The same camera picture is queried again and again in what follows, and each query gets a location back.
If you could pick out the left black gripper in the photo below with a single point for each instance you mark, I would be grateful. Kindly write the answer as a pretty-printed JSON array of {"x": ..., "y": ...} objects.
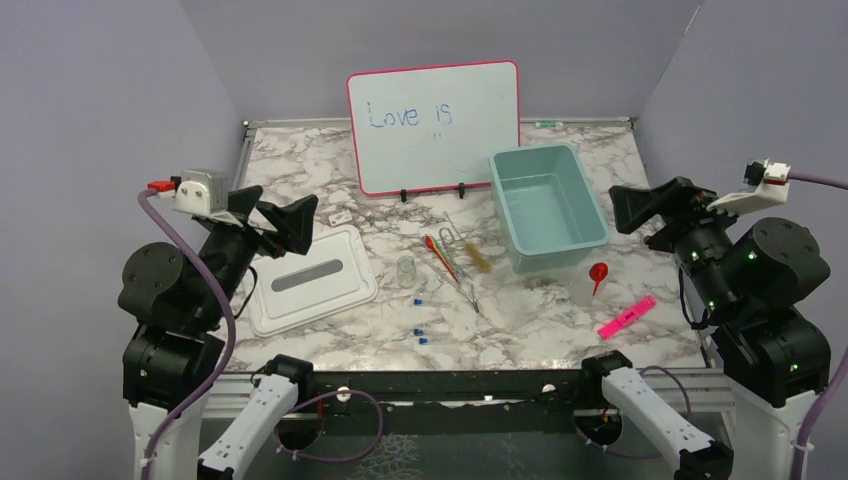
[{"x": 295, "y": 221}]

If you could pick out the metal test tube clamp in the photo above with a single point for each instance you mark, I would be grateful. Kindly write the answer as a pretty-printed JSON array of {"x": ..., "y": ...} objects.
[{"x": 449, "y": 239}]

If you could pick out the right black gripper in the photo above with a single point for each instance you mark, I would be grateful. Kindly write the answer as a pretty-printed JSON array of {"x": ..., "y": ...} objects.
[{"x": 678, "y": 199}]

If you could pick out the red plastic funnel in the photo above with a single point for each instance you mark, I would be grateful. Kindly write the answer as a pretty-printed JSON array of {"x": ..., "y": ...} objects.
[{"x": 598, "y": 273}]

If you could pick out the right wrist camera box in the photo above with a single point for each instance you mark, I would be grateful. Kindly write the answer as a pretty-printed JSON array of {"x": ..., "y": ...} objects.
[{"x": 767, "y": 185}]

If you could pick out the brown test tube brush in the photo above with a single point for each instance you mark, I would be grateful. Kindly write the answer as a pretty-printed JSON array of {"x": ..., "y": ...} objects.
[{"x": 479, "y": 259}]

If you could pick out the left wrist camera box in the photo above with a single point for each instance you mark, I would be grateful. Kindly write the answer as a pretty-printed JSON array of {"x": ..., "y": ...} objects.
[{"x": 201, "y": 192}]

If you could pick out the small white label card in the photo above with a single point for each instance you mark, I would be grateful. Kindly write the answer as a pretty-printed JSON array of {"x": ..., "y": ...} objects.
[{"x": 340, "y": 218}]

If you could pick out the pink framed whiteboard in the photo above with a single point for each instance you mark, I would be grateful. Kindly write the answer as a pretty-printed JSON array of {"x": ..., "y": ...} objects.
[{"x": 424, "y": 129}]

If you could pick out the pink highlighter marker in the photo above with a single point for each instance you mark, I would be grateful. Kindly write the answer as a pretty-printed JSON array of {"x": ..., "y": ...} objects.
[{"x": 627, "y": 318}]

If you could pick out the teal plastic bin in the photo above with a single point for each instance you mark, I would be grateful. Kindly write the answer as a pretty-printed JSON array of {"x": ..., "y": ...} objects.
[{"x": 549, "y": 214}]

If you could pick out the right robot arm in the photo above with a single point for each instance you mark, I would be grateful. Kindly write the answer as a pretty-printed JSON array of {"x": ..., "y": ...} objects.
[{"x": 777, "y": 362}]

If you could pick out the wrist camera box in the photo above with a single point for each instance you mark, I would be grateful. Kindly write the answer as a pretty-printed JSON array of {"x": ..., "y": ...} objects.
[
  {"x": 201, "y": 192},
  {"x": 767, "y": 185}
]

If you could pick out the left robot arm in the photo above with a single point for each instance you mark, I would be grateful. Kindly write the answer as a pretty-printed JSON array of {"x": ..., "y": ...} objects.
[{"x": 179, "y": 291}]

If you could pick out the small glass beaker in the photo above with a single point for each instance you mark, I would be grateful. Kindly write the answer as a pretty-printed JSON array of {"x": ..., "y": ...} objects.
[{"x": 406, "y": 273}]

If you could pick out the clear plastic flask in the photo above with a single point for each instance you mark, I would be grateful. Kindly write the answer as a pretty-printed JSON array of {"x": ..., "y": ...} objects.
[{"x": 580, "y": 288}]

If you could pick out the red yellow pipette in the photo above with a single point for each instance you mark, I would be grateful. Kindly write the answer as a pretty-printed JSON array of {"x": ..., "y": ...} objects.
[{"x": 433, "y": 245}]

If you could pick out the white bin lid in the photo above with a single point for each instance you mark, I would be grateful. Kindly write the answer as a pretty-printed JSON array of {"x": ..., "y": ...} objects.
[{"x": 295, "y": 290}]

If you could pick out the black front mounting rail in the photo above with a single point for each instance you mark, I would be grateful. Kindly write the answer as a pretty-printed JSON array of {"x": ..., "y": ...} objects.
[{"x": 450, "y": 391}]

